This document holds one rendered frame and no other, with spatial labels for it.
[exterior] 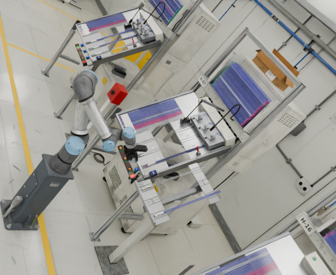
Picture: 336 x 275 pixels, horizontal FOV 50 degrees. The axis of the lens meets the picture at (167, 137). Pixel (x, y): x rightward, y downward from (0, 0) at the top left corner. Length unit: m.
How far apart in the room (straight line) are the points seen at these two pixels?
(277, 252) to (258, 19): 3.37
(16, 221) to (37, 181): 0.38
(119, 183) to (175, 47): 1.51
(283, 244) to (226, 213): 2.11
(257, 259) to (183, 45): 2.35
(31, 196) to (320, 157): 2.84
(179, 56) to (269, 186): 1.76
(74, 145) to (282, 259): 1.46
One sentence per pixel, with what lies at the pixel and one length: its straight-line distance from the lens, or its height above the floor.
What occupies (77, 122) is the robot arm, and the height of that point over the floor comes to 0.84.
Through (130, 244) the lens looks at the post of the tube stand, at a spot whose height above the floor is 0.27.
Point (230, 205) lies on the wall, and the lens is 4.50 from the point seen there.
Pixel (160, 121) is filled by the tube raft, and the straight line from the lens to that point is 2.96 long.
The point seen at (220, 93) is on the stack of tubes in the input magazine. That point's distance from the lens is 2.95.
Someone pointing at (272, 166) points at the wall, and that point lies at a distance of 4.28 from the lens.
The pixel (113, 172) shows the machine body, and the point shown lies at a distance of 3.43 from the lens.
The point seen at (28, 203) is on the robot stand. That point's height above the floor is 0.24.
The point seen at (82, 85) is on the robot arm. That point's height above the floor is 1.12.
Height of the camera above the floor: 2.05
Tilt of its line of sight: 23 degrees down
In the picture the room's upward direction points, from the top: 43 degrees clockwise
